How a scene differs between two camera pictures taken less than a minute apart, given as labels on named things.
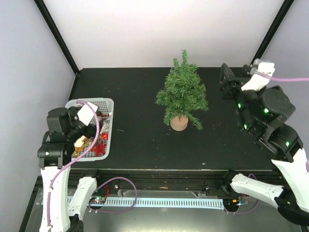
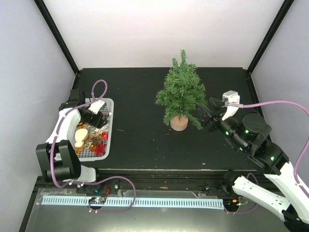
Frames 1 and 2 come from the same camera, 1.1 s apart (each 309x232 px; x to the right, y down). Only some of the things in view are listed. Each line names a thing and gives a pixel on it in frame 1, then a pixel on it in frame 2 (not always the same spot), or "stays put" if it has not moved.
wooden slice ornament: x=78 y=143 stays put
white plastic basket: x=83 y=147 stays put
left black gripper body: x=91 y=131 -> x=96 y=122
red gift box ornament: x=105 y=136 stays put
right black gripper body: x=227 y=94 -> x=214 y=119
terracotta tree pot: x=179 y=123 stays put
